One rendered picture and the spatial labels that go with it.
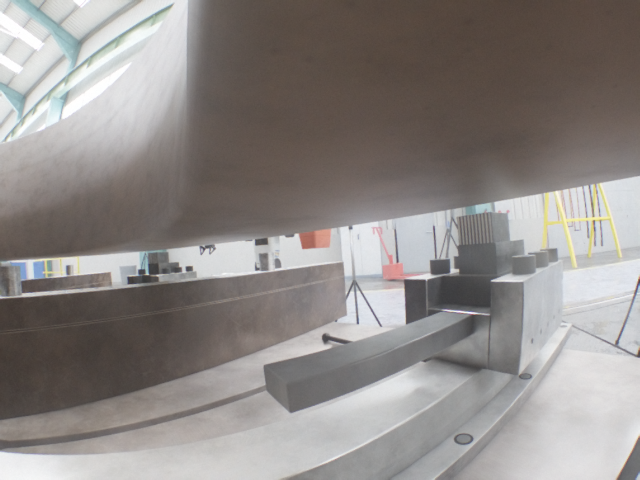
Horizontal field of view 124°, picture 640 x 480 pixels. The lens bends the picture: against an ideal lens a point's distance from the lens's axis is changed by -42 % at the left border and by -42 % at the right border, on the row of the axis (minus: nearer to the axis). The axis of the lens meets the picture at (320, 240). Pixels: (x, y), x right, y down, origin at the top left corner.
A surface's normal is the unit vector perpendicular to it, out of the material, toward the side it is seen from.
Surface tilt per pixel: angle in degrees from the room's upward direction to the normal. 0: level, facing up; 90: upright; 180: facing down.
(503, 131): 180
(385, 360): 90
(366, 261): 90
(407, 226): 90
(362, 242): 90
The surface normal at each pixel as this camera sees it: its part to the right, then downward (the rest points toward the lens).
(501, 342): -0.85, 0.04
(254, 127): 0.07, 1.00
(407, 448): 0.47, -0.38
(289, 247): -0.23, -0.02
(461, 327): 0.52, -0.07
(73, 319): 0.81, -0.08
